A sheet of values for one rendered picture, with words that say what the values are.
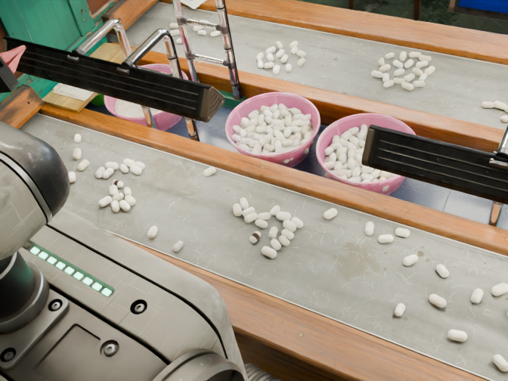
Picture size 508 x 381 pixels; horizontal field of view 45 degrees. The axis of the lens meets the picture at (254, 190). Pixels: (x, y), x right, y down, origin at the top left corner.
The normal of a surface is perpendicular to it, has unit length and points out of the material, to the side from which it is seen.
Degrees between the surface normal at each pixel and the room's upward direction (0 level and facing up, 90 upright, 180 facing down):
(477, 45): 0
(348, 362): 0
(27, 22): 90
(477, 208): 0
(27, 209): 90
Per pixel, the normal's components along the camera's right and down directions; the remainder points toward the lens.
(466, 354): -0.13, -0.67
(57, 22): 0.87, 0.27
